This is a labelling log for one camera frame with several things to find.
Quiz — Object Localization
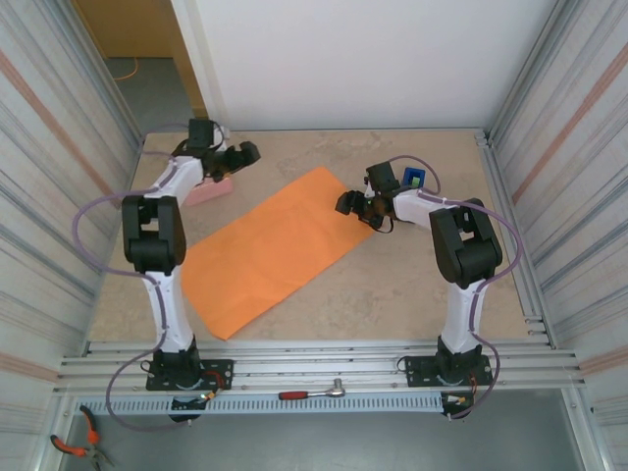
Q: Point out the orange-handled pliers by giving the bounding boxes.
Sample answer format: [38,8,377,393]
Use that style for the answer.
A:
[50,404,117,468]

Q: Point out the aluminium mounting rails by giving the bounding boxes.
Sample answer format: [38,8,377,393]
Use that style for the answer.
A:
[52,340,589,397]

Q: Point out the red and black power wire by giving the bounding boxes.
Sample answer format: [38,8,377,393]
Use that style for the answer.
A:
[198,368,233,401]
[444,373,478,408]

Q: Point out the aluminium frame post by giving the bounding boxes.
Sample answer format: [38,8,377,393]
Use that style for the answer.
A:
[68,0,146,153]
[488,0,560,143]

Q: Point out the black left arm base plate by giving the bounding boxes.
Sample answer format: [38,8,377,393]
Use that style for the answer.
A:
[145,358,235,393]

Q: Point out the aluminium side rail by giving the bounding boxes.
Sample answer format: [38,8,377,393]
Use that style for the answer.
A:
[474,128,558,350]

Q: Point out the pink gift box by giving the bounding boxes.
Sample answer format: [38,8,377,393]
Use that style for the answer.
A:
[184,175,235,207]

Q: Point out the slotted grey cable duct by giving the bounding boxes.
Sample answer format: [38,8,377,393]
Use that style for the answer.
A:
[73,392,445,416]

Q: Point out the orange floor cable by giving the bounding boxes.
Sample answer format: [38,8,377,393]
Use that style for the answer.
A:
[113,56,141,82]

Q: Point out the tan wooden door jamb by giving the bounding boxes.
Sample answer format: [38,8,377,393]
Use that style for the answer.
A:
[169,0,211,122]

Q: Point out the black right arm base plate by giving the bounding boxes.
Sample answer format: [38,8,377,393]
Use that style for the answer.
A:
[404,355,493,389]

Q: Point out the red-handled ratchet wrench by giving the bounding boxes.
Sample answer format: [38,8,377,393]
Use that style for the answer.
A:
[278,377,348,401]

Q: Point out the orange wrapping paper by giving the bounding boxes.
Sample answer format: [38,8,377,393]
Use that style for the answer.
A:
[181,166,377,341]

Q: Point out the black electronics bracket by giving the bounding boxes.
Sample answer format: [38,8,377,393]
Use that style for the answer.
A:
[168,394,217,424]
[440,391,476,423]

